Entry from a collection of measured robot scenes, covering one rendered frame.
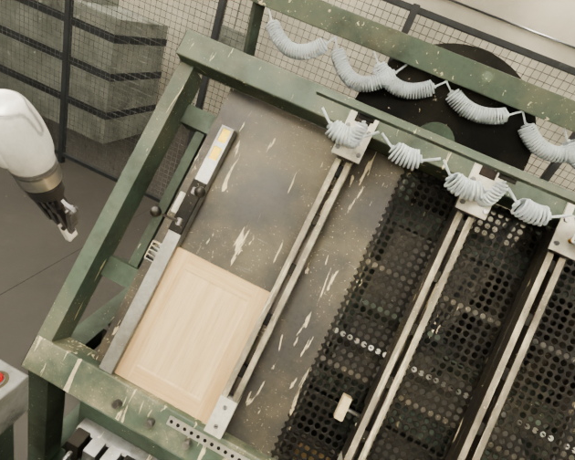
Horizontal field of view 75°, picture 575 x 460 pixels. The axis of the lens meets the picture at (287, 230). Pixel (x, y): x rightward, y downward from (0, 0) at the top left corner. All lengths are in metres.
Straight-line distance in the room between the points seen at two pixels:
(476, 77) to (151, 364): 1.64
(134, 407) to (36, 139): 0.95
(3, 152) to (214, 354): 0.87
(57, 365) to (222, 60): 1.20
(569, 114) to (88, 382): 2.03
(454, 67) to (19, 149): 1.51
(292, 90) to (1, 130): 0.87
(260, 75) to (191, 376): 1.06
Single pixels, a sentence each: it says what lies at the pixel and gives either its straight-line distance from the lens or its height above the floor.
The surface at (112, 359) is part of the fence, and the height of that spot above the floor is 0.94.
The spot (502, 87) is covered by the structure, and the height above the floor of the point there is 2.15.
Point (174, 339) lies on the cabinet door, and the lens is 1.42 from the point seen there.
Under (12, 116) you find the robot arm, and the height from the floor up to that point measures 1.81.
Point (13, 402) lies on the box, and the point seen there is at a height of 0.86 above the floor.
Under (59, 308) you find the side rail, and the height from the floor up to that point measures 1.00.
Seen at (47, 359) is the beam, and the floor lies 0.86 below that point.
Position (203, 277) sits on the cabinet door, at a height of 1.26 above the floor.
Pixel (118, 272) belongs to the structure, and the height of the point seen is 1.11.
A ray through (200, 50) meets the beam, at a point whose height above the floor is 1.90.
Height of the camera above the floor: 2.11
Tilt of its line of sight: 28 degrees down
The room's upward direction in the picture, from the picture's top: 22 degrees clockwise
